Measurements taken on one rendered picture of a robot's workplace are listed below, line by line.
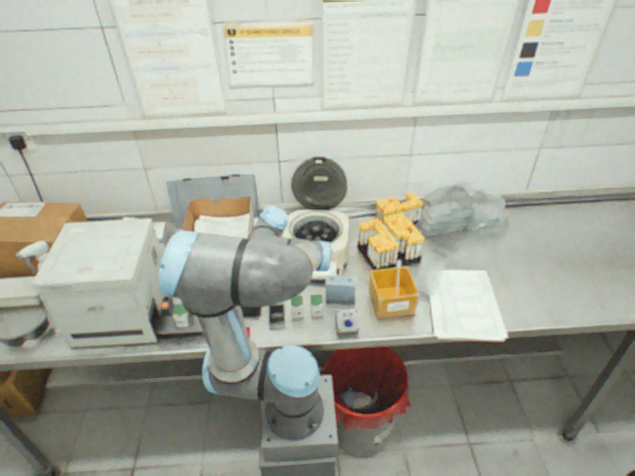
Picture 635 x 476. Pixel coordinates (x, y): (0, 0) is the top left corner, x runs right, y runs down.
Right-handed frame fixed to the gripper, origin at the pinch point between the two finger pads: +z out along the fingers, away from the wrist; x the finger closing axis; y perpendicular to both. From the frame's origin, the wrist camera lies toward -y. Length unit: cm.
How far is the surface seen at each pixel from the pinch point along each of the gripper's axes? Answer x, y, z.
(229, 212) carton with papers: 53, 2, 9
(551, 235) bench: 36, 116, -48
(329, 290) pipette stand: 7.7, 34.3, -8.6
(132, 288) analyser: -4.4, -24.8, 3.8
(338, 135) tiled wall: 60, 26, -38
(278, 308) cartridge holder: 5.5, 21.7, 4.8
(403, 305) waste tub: 0, 55, -19
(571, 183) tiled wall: 60, 127, -63
